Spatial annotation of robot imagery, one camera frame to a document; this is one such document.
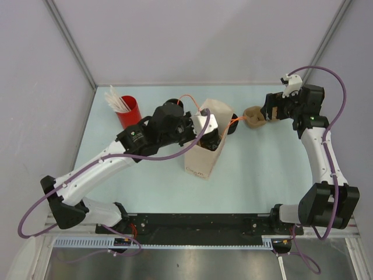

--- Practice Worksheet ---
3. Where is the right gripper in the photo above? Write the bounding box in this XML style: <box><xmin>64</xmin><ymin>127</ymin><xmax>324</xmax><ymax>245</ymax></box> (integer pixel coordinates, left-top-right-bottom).
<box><xmin>261</xmin><ymin>87</ymin><xmax>303</xmax><ymax>121</ymax></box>

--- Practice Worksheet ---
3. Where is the translucent dark single cup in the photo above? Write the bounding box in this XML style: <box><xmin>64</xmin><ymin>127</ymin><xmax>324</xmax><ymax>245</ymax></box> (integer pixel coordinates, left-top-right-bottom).
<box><xmin>199</xmin><ymin>128</ymin><xmax>221</xmax><ymax>151</ymax></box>

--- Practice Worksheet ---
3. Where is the black ribbed cup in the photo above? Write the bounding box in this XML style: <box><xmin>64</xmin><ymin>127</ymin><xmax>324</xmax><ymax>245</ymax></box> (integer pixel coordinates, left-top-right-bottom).
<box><xmin>166</xmin><ymin>99</ymin><xmax>184</xmax><ymax>109</ymax></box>
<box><xmin>227</xmin><ymin>119</ymin><xmax>239</xmax><ymax>135</ymax></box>

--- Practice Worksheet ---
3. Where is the translucent bag with orange handles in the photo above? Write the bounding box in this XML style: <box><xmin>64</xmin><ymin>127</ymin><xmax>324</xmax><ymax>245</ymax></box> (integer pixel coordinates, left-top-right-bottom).
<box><xmin>184</xmin><ymin>98</ymin><xmax>244</xmax><ymax>180</ymax></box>

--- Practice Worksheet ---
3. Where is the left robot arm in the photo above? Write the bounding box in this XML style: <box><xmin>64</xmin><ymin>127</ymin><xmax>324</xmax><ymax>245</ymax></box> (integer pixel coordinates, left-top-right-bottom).
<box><xmin>41</xmin><ymin>100</ymin><xmax>211</xmax><ymax>233</ymax></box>

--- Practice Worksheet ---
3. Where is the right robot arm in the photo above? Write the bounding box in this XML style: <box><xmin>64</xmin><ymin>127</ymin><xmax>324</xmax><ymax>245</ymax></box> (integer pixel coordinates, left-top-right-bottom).
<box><xmin>261</xmin><ymin>85</ymin><xmax>360</xmax><ymax>234</ymax></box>

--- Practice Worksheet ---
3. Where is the red cylindrical straw holder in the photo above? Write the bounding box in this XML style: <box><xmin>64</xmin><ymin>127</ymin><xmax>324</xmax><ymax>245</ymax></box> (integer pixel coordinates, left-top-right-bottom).
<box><xmin>116</xmin><ymin>96</ymin><xmax>142</xmax><ymax>129</ymax></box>

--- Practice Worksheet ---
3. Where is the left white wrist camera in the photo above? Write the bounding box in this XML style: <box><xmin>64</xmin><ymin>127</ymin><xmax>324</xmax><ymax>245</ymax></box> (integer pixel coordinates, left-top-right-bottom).
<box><xmin>191</xmin><ymin>108</ymin><xmax>219</xmax><ymax>136</ymax></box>

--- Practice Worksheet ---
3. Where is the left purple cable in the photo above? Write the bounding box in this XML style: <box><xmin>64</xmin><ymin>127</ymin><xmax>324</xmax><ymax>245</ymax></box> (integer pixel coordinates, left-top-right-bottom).
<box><xmin>17</xmin><ymin>109</ymin><xmax>211</xmax><ymax>239</ymax></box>

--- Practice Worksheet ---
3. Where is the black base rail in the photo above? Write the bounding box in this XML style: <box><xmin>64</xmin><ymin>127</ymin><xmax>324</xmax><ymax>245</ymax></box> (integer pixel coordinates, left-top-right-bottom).
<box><xmin>113</xmin><ymin>213</ymin><xmax>293</xmax><ymax>248</ymax></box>

